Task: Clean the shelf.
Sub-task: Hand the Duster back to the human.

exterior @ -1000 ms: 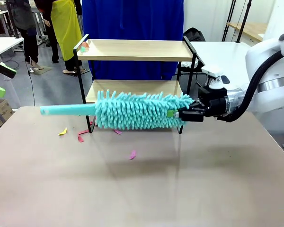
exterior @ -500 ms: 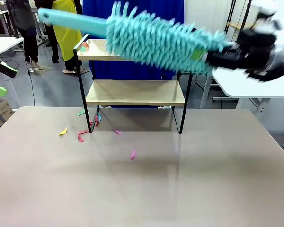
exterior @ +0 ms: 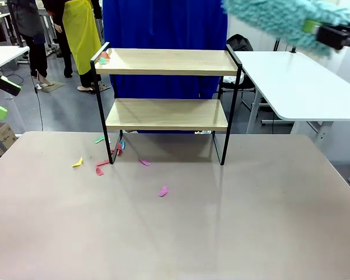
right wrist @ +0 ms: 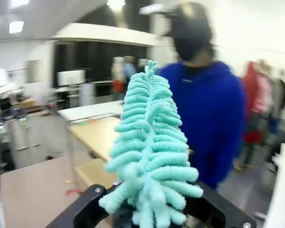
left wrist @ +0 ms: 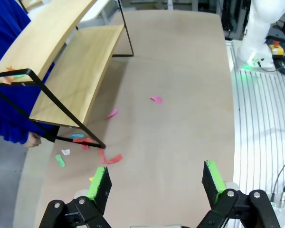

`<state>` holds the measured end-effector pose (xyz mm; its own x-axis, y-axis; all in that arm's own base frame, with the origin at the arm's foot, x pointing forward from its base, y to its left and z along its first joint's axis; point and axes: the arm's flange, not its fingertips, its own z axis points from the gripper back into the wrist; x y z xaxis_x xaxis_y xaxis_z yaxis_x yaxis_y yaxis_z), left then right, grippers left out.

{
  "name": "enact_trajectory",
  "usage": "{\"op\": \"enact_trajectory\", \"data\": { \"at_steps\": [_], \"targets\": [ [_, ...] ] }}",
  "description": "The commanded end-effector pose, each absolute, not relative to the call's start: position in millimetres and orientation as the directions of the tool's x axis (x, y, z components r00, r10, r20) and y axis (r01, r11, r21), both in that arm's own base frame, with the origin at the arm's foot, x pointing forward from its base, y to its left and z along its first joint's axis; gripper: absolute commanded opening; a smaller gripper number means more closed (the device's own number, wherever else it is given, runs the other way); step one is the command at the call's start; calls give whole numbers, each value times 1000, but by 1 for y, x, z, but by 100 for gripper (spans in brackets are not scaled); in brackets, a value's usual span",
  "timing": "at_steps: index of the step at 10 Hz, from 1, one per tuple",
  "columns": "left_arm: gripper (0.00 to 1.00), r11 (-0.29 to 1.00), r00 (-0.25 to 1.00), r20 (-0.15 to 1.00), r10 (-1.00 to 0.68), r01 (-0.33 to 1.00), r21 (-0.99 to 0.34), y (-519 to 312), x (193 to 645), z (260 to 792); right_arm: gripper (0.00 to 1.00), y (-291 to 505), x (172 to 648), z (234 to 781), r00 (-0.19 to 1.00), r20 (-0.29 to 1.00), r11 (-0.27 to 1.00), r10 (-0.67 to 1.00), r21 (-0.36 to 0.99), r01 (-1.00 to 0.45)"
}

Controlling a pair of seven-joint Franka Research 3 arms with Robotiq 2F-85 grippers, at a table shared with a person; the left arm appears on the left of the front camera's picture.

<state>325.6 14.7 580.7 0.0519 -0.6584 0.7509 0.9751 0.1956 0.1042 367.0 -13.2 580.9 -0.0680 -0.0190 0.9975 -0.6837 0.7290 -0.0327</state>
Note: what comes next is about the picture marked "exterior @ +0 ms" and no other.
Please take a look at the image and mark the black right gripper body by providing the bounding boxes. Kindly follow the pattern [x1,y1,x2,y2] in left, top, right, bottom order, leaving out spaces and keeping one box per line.
[314,24,350,50]

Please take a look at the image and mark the teal chenille duster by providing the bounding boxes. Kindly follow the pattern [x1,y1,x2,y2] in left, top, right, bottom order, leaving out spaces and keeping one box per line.
[221,0,350,59]

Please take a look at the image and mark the cardboard box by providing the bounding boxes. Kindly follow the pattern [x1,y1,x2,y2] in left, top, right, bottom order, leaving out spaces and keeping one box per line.
[0,121,18,152]

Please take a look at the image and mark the small white desk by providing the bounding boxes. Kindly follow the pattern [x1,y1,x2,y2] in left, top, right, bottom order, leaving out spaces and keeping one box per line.
[0,45,30,100]

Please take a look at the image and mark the large white desk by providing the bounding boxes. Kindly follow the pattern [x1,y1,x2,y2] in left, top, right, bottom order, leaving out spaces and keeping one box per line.
[233,51,350,141]

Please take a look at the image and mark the person in dark clothes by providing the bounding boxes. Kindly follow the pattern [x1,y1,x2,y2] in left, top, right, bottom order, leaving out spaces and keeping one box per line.
[8,0,57,88]

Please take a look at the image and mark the black office chair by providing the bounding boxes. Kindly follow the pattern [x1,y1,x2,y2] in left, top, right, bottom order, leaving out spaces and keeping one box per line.
[220,33,271,127]

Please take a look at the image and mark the person in yellow apron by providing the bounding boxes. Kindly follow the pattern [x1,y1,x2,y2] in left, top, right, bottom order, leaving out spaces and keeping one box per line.
[43,0,105,93]

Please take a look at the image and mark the white crumpled cloth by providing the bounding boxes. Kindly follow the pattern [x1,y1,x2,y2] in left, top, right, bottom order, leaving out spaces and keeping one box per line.
[223,74,245,85]

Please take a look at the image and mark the person in blue hoodie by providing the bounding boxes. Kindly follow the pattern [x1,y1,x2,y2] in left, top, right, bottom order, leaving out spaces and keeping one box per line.
[103,0,231,134]

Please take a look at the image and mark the black floor cable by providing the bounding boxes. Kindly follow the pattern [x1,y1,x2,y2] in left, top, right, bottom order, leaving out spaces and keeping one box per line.
[31,68,44,131]

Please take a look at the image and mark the black frame two-tier wooden shelf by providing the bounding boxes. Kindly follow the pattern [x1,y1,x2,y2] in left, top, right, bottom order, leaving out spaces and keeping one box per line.
[90,42,243,166]

